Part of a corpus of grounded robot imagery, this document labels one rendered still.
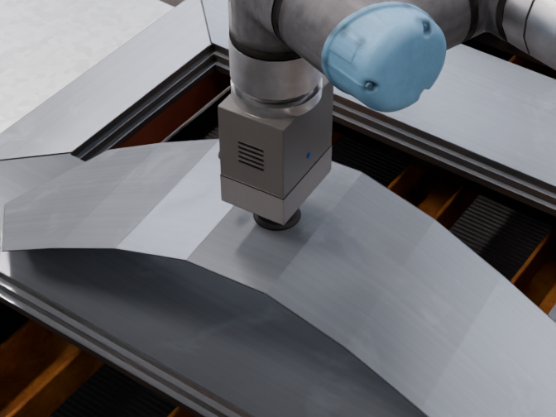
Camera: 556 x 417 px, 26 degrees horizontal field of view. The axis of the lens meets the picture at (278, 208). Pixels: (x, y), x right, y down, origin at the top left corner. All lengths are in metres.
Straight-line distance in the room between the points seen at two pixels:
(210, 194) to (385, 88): 0.34
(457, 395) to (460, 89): 0.53
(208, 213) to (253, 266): 0.08
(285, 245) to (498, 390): 0.22
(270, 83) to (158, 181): 0.27
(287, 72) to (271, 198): 0.12
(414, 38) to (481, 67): 0.70
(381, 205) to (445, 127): 0.32
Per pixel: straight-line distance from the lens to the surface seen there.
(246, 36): 0.93
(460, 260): 1.12
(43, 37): 1.74
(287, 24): 0.87
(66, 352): 1.39
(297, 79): 0.95
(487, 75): 1.50
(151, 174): 1.20
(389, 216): 1.11
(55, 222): 1.21
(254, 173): 1.00
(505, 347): 1.10
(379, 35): 0.81
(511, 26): 0.88
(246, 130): 0.98
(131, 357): 1.17
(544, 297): 1.46
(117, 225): 1.13
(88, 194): 1.23
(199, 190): 1.13
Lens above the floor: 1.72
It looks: 43 degrees down
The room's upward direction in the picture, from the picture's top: straight up
